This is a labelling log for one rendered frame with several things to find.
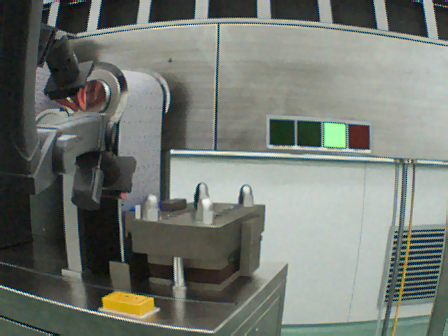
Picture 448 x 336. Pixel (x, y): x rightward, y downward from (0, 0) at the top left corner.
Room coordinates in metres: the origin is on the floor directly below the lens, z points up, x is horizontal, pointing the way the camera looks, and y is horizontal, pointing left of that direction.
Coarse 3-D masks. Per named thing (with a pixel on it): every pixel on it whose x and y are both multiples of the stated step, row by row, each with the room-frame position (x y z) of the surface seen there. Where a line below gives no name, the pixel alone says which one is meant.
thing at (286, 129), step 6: (270, 120) 1.57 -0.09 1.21; (276, 120) 1.56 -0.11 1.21; (270, 126) 1.57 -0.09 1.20; (276, 126) 1.56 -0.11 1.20; (282, 126) 1.56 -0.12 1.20; (288, 126) 1.56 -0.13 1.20; (276, 132) 1.56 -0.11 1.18; (282, 132) 1.56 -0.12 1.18; (288, 132) 1.56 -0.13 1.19; (276, 138) 1.56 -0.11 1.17; (282, 138) 1.56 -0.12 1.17; (288, 138) 1.56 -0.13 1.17; (282, 144) 1.56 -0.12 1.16; (288, 144) 1.56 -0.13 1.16
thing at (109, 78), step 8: (96, 72) 1.31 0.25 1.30; (104, 72) 1.31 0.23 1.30; (88, 80) 1.32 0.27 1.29; (104, 80) 1.31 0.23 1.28; (112, 80) 1.30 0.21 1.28; (112, 88) 1.30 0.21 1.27; (112, 96) 1.30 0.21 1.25; (112, 104) 1.30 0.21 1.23; (104, 112) 1.31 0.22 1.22; (112, 112) 1.30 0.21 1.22
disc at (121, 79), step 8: (96, 64) 1.32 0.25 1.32; (104, 64) 1.31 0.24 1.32; (112, 64) 1.31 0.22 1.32; (112, 72) 1.31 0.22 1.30; (120, 72) 1.30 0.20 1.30; (120, 80) 1.30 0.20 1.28; (120, 88) 1.30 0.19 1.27; (120, 96) 1.30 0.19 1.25; (120, 104) 1.30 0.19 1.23; (120, 112) 1.30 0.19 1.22
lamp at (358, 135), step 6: (354, 126) 1.52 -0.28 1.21; (360, 126) 1.52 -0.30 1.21; (366, 126) 1.51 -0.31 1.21; (354, 132) 1.52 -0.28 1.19; (360, 132) 1.52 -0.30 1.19; (366, 132) 1.51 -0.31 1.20; (354, 138) 1.52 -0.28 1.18; (360, 138) 1.52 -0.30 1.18; (366, 138) 1.51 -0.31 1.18; (354, 144) 1.52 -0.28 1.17; (360, 144) 1.52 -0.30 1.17; (366, 144) 1.51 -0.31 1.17
